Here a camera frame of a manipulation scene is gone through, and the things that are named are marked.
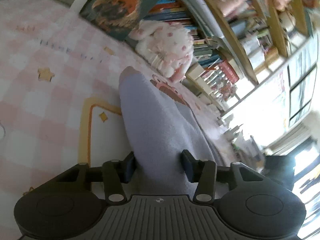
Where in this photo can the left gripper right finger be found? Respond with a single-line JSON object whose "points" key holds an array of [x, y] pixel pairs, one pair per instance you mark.
{"points": [[201, 172]]}

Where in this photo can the lavender and mauve cloth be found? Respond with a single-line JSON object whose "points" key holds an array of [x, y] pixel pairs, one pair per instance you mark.
{"points": [[159, 129]]}

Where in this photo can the white wooden bookshelf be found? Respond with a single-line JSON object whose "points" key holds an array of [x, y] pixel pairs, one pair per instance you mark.
{"points": [[229, 22]]}

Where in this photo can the pink white plush bunny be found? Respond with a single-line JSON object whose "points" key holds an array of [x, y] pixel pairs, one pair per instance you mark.
{"points": [[168, 47]]}

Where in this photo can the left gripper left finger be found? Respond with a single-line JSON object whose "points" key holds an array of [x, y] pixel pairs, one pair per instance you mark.
{"points": [[115, 173]]}

